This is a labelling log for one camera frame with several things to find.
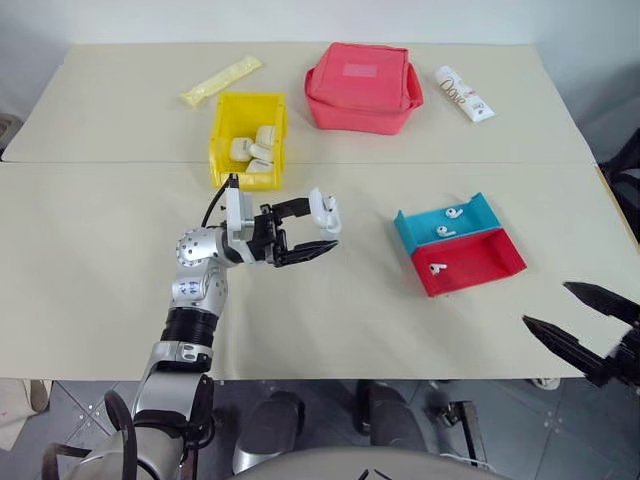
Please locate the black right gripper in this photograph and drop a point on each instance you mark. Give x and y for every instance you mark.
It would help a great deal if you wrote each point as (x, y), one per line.
(630, 357)

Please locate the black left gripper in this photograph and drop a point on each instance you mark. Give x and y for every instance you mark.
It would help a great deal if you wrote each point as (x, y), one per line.
(265, 232)

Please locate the white earbud case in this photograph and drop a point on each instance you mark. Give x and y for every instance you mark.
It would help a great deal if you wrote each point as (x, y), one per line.
(320, 210)
(261, 152)
(240, 147)
(259, 166)
(265, 135)

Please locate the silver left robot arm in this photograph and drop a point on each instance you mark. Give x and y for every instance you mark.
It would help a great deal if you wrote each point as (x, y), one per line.
(192, 295)

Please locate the closed white earbud case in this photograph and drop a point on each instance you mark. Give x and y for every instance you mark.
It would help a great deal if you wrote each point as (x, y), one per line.
(261, 152)
(265, 135)
(240, 147)
(259, 166)

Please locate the yellow plastic bin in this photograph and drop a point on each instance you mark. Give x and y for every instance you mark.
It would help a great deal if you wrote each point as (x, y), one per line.
(235, 112)

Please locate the white earbud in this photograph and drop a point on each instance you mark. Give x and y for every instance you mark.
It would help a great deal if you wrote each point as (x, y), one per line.
(444, 231)
(453, 213)
(436, 270)
(330, 202)

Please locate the white shoe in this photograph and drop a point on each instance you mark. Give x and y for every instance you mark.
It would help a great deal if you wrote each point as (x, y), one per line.
(546, 383)

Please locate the red plastic tray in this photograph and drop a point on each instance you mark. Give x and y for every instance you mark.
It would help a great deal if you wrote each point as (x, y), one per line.
(480, 257)

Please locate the red fabric bag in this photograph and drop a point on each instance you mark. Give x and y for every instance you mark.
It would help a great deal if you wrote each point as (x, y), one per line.
(360, 95)

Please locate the blue plastic tray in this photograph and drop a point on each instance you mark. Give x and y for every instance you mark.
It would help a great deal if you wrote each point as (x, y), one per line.
(475, 217)

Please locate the pale yellow plastic packet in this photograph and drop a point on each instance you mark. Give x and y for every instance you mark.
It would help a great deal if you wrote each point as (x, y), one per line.
(220, 82)

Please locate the white cosmetic tube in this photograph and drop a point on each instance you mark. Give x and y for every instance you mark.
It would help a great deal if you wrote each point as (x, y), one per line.
(462, 95)

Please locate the silver robot torso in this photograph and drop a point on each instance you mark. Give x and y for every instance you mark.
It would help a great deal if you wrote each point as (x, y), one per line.
(325, 467)

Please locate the beige cloth bag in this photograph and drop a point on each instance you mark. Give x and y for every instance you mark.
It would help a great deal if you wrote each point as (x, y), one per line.
(20, 405)

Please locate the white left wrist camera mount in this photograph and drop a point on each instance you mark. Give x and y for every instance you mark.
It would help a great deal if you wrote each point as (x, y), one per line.
(232, 207)

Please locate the metal table frame leg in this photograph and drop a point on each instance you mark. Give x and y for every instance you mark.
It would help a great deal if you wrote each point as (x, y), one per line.
(467, 430)

